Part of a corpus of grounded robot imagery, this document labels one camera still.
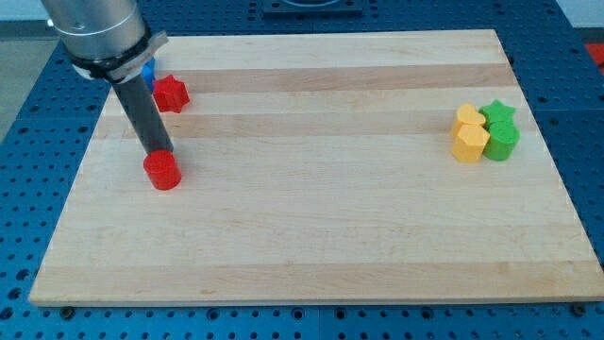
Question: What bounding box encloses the yellow heart block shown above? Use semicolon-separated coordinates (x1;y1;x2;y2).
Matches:
450;103;486;138

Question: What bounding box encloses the red cylinder block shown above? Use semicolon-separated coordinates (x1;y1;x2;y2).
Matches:
143;149;182;191

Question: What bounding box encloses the blue block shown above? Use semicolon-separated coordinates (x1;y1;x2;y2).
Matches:
142;58;156;93

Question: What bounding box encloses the red star block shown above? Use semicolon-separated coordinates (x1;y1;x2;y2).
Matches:
153;75;190;113

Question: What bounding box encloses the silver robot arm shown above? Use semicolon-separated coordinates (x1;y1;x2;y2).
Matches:
42;0;174;154

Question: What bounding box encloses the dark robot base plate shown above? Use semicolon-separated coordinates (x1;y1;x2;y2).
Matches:
261;0;364;19

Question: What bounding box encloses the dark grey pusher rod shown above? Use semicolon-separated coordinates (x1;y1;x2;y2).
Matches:
112;75;174;154

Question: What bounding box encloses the wooden board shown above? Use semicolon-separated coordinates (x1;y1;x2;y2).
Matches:
29;29;603;307

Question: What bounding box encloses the yellow pentagon block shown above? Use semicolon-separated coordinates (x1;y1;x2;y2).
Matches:
451;125;490;163

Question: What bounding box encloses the green cylinder block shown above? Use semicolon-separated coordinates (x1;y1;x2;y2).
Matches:
483;122;520;162

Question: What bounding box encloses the green star block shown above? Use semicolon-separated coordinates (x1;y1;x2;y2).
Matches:
479;99;516;129

